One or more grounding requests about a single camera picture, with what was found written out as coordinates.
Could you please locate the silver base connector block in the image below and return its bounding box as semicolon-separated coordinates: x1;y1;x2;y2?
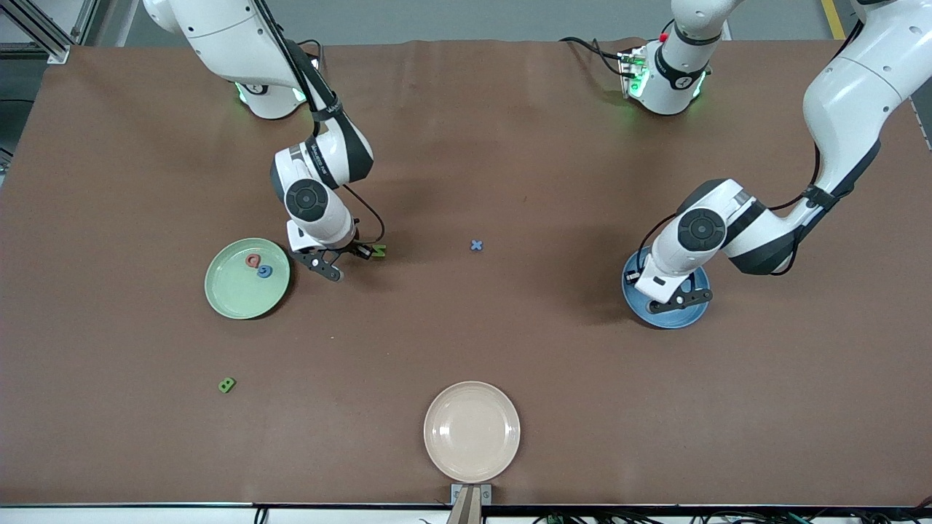
617;47;650;100

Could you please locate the black base cable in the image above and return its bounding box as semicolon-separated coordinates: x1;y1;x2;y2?
291;36;323;70
559;36;628;77

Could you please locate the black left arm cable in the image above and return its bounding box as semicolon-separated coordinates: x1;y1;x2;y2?
639;142;824;255

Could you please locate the aluminium frame profile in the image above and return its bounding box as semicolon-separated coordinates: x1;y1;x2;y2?
0;0;110;65

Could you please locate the green plate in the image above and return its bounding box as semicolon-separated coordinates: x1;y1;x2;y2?
204;237;291;320

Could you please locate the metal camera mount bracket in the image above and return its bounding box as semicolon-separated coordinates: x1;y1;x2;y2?
446;484;493;524

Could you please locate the blue plate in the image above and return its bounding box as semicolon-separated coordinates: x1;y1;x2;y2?
621;246;711;330

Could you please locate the brown table mat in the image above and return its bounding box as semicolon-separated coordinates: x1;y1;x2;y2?
0;38;932;508

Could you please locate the beige plate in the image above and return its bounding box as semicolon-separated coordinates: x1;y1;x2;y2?
423;381;522;484

